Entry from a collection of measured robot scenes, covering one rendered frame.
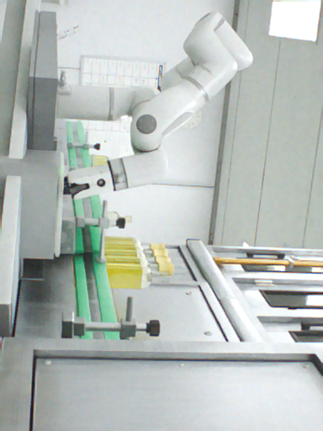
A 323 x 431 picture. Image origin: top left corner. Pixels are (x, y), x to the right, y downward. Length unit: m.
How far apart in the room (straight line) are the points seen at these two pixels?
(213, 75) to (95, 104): 0.39
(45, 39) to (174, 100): 0.40
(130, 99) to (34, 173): 0.49
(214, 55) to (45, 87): 0.41
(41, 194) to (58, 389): 0.77
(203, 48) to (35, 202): 0.54
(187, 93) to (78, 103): 0.38
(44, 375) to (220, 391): 0.23
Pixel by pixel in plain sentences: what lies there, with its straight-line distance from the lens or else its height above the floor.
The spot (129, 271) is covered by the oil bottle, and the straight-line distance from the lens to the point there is 1.91.
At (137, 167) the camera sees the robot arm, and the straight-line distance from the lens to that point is 1.66.
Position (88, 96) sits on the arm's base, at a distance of 1.99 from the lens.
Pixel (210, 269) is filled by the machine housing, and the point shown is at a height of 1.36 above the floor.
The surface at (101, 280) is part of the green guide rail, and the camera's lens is 1.77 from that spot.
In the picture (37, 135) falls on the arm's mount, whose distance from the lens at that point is 1.85.
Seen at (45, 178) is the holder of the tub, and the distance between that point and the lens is 1.63.
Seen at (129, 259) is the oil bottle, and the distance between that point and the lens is 1.98.
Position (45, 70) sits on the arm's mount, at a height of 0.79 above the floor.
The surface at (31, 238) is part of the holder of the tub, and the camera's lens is 1.67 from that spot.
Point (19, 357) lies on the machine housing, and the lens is 0.99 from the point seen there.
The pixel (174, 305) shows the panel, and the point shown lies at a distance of 2.11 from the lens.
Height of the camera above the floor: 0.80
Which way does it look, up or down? 9 degrees up
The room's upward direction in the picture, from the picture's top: 93 degrees clockwise
